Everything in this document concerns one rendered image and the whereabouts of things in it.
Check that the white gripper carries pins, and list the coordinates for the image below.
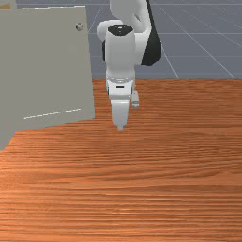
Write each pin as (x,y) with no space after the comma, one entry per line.
(119,107)

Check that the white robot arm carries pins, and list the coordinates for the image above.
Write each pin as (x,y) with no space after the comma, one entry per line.
(120,53)

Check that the pale grey cabinet door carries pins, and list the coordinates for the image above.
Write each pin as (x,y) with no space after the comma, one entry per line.
(44,69)

